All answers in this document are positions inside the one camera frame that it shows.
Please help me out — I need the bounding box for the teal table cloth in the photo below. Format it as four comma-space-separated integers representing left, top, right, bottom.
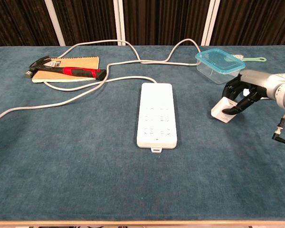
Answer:
0, 45, 285, 223

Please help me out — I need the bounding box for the white power strip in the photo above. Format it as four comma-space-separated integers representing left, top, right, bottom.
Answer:
135, 82, 179, 154

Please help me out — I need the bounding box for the brown spiral notebook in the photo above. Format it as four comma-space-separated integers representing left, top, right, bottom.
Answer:
32, 56, 100, 84

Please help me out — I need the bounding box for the white partition frame post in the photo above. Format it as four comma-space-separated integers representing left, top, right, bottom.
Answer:
113, 0, 126, 46
44, 0, 66, 47
200, 0, 221, 46

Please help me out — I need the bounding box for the green handled brush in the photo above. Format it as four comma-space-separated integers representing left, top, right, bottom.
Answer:
230, 54, 267, 63

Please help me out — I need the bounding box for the white plug adapter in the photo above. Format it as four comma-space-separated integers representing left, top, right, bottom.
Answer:
210, 96, 239, 124

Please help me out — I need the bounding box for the clear container blue lid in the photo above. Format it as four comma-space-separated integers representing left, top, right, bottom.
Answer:
195, 48, 246, 85

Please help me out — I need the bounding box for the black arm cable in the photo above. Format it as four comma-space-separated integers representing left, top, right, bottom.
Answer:
272, 110, 285, 145

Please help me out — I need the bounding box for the grey power strip cable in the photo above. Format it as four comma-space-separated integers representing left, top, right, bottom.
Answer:
0, 39, 201, 126

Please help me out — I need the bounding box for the red black claw hammer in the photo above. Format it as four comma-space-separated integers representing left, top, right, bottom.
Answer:
24, 56, 107, 81

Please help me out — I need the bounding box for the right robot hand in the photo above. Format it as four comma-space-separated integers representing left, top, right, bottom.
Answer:
222, 69, 285, 114

